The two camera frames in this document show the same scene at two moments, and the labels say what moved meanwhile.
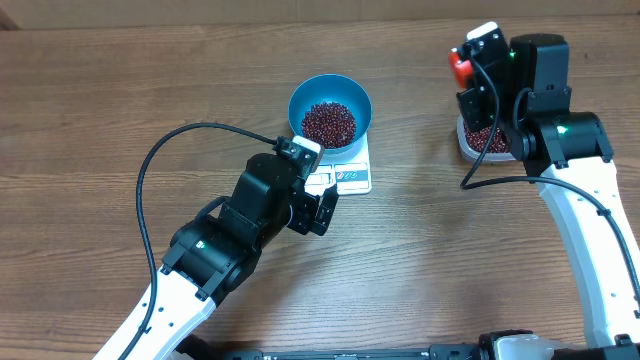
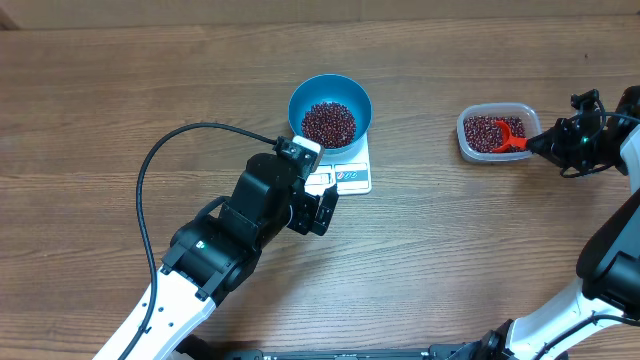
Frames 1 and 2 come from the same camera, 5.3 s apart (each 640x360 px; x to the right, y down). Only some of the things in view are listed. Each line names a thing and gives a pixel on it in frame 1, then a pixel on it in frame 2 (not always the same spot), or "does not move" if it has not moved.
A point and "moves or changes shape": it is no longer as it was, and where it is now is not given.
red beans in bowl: (330, 124) does not move
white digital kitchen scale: (350, 171) does not move
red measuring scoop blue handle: (462, 70) moves or changes shape
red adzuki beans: (478, 139) does not move
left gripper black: (304, 221) does not move
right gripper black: (473, 109) to (556, 147)
